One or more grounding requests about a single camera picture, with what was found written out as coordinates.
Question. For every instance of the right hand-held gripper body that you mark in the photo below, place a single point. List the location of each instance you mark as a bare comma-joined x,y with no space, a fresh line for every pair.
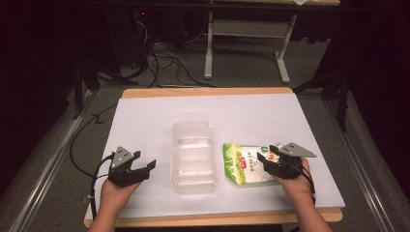
286,167

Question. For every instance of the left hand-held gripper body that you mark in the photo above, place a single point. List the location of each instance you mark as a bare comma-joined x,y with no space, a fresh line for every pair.
122,175

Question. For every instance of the green and white bag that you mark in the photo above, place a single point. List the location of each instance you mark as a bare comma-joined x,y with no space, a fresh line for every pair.
245,167

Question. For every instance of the clear plastic container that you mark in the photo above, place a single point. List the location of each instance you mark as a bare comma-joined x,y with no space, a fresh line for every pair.
193,158

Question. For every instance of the person's left hand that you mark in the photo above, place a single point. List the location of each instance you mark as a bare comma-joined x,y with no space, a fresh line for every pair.
114,198

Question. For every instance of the person's right hand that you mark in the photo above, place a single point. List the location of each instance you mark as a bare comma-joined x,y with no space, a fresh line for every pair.
298,188

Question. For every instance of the white board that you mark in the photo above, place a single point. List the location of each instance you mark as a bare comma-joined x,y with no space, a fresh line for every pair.
225,116

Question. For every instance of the black metal stand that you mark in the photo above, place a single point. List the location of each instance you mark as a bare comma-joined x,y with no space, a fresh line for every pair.
341,93
79,87

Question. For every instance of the wooden table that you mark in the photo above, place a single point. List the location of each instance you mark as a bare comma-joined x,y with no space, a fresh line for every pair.
206,92

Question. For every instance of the dark computer tower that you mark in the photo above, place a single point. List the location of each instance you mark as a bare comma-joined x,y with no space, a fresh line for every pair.
130,35

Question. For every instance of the metal floor rail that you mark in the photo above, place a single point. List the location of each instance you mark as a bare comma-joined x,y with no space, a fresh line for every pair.
48,164
357,154

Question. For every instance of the white metal desk frame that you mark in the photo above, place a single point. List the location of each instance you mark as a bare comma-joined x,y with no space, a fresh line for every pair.
248,28

